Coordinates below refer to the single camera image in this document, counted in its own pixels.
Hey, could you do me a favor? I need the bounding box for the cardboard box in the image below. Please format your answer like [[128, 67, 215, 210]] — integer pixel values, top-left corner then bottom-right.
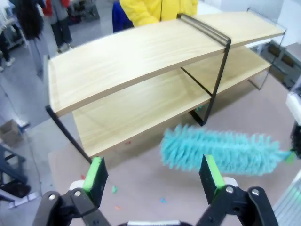
[[0, 119, 24, 148]]

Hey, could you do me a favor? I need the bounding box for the aluminium frame rail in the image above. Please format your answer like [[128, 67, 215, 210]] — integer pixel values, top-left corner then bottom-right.
[[274, 174, 301, 226]]

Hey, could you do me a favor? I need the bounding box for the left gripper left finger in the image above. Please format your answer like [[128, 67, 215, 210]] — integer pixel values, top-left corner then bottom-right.
[[32, 156, 111, 226]]

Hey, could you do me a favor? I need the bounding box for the person in blue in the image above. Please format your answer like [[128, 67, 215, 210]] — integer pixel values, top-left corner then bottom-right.
[[112, 1, 135, 33]]

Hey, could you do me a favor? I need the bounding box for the person in red top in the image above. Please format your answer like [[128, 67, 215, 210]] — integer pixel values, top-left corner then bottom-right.
[[43, 0, 53, 16]]

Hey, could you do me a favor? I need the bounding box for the person in yellow jacket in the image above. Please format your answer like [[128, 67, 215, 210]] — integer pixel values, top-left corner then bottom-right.
[[119, 0, 198, 27]]

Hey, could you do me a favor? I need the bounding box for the person with long black hair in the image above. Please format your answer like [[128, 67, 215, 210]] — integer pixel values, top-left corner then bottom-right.
[[16, 0, 45, 76]]

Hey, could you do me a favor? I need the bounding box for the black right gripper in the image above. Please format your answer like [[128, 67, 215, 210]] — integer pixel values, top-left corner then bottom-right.
[[285, 121, 301, 163]]

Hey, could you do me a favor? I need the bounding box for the teal chenille duster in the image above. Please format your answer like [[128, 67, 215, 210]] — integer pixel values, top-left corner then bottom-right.
[[159, 124, 293, 177]]

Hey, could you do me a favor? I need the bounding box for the black bag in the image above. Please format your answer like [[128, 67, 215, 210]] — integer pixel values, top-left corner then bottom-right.
[[0, 182, 32, 199]]

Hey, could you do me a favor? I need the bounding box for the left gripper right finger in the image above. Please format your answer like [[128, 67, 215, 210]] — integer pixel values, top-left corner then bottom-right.
[[196, 154, 279, 226]]

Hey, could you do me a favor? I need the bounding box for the wooden two-tier shelf black frame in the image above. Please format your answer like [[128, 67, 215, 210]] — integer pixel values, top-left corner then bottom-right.
[[44, 15, 232, 164], [178, 7, 288, 127]]

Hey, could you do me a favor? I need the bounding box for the person in dark jacket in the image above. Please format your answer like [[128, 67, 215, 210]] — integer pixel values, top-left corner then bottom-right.
[[48, 0, 73, 53]]

